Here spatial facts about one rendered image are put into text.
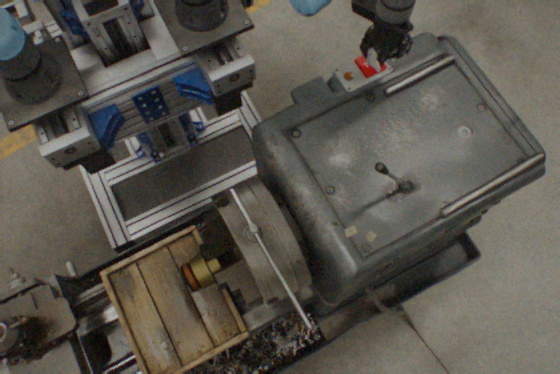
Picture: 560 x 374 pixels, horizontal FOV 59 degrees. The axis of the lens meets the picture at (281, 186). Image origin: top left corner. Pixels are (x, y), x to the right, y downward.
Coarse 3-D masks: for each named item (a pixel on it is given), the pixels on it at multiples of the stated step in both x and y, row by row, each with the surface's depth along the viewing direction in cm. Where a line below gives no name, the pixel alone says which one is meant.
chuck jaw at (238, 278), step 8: (240, 264) 122; (224, 272) 122; (232, 272) 122; (240, 272) 122; (248, 272) 121; (216, 280) 121; (224, 280) 121; (232, 280) 121; (240, 280) 121; (248, 280) 120; (224, 288) 124; (232, 288) 120; (240, 288) 120; (248, 288) 120; (256, 288) 119; (248, 296) 119; (256, 296) 118; (248, 304) 119
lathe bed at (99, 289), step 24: (96, 288) 147; (312, 288) 144; (96, 312) 142; (240, 312) 144; (264, 312) 142; (288, 312) 158; (96, 336) 150; (120, 336) 143; (0, 360) 140; (120, 360) 139
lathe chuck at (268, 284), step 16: (224, 192) 122; (240, 192) 118; (224, 208) 116; (256, 208) 114; (240, 224) 112; (240, 240) 111; (272, 240) 112; (240, 256) 131; (256, 256) 111; (272, 256) 112; (256, 272) 112; (272, 272) 113; (288, 272) 114; (272, 288) 115; (272, 304) 122
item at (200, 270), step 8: (200, 256) 122; (184, 264) 124; (192, 264) 121; (200, 264) 121; (208, 264) 122; (216, 264) 122; (184, 272) 121; (192, 272) 121; (200, 272) 120; (208, 272) 120; (216, 272) 122; (192, 280) 121; (200, 280) 121; (208, 280) 121; (192, 288) 121; (200, 288) 123
